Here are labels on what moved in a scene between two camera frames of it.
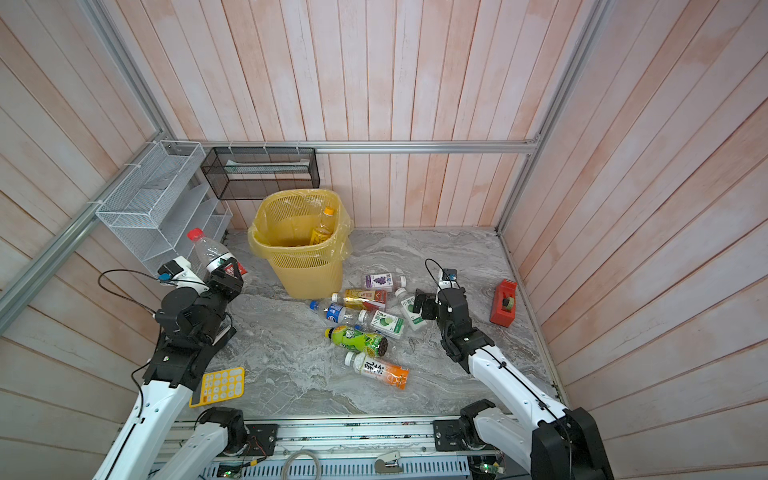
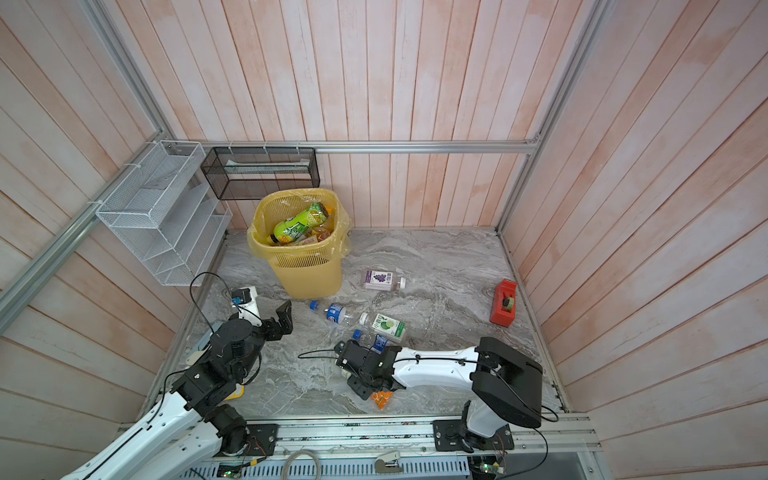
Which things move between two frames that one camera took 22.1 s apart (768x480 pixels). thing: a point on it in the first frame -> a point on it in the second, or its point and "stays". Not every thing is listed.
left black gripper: (221, 281) -> (285, 321)
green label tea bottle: (356, 339) -> (295, 227)
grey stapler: (388, 463) stays
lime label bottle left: (384, 323) stays
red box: (503, 307) stays
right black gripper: (430, 303) -> (360, 389)
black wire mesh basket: (245, 173) stays
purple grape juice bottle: (384, 281) stays
